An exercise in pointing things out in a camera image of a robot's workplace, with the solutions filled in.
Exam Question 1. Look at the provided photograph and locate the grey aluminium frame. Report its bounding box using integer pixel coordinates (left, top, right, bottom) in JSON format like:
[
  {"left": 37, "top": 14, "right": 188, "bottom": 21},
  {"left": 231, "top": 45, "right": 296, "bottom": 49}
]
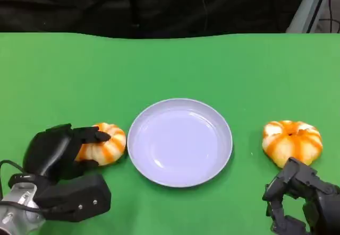
[{"left": 286, "top": 0, "right": 335, "bottom": 33}]

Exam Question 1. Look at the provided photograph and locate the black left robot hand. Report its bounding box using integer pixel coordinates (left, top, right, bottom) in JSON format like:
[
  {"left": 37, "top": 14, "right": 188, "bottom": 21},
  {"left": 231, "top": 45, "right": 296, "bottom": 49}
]
[{"left": 22, "top": 123, "right": 112, "bottom": 184}]

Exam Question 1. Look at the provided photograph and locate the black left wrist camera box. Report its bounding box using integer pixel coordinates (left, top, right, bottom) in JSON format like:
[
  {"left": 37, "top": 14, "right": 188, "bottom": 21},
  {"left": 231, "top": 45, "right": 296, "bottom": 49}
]
[{"left": 34, "top": 173, "right": 112, "bottom": 223}]

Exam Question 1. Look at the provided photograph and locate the lilac plate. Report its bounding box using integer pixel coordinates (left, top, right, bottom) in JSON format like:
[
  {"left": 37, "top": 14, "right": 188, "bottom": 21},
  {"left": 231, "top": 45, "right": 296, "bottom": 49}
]
[{"left": 126, "top": 98, "right": 234, "bottom": 188}]

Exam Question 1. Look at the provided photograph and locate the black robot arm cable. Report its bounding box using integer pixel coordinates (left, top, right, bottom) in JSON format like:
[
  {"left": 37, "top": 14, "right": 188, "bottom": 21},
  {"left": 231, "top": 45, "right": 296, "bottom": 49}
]
[{"left": 0, "top": 160, "right": 27, "bottom": 198}]

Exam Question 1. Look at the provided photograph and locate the black curtain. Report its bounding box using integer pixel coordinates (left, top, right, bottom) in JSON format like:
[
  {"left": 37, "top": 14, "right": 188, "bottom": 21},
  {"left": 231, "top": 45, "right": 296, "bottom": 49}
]
[{"left": 0, "top": 0, "right": 311, "bottom": 39}]

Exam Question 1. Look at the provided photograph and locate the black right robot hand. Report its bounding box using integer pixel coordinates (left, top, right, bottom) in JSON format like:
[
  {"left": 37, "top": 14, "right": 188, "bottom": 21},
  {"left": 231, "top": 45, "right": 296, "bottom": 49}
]
[{"left": 262, "top": 157, "right": 340, "bottom": 235}]

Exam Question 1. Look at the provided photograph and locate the orange white toy bread roll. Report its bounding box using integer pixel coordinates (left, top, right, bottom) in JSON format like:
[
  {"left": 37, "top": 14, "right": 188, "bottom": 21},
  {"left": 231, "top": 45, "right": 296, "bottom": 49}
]
[
  {"left": 75, "top": 123, "right": 127, "bottom": 166},
  {"left": 262, "top": 120, "right": 324, "bottom": 169}
]

